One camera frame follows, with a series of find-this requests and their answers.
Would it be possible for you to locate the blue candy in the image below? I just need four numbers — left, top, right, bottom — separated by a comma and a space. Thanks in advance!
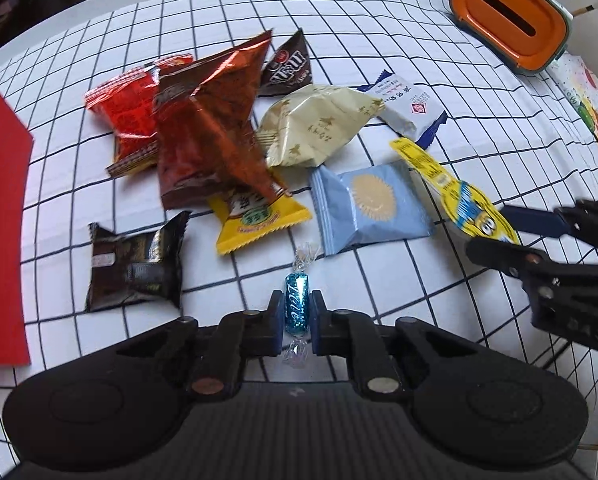
283, 243, 321, 368

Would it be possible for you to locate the yellow minion snack packet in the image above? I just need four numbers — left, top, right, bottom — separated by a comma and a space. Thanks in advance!
389, 138, 520, 244

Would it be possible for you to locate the yellow sesame snack packet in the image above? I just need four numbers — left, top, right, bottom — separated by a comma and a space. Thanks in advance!
208, 190, 312, 256

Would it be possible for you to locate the dark brown cake packet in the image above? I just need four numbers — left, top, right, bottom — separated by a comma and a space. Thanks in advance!
85, 210, 191, 312

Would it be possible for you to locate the light blue pastry packet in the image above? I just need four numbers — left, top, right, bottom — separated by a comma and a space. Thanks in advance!
310, 162, 433, 256

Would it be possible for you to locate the white blue snack packet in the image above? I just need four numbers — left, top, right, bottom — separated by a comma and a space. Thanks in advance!
357, 70, 448, 150

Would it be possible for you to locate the cream gold snack packet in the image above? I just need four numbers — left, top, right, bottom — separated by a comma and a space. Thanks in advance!
256, 84, 385, 167

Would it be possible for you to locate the shiny brown snack bag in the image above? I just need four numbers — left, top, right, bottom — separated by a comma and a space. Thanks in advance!
154, 30, 277, 209

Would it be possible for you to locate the red checkered snack bag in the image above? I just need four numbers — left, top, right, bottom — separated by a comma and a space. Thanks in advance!
84, 53, 194, 178

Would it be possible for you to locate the brown M&M packet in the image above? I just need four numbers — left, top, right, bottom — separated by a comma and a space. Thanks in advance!
259, 28, 312, 96

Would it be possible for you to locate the colourful paper sheet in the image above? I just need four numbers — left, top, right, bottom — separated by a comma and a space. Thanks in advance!
546, 52, 598, 141

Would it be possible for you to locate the white grid tablecloth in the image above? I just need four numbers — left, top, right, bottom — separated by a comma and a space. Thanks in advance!
0, 0, 598, 477

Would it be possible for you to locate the orange tissue box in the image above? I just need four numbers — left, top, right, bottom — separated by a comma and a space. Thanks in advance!
449, 0, 572, 74

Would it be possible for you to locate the red cardboard box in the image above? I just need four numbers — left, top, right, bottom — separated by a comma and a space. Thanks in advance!
0, 95, 33, 366

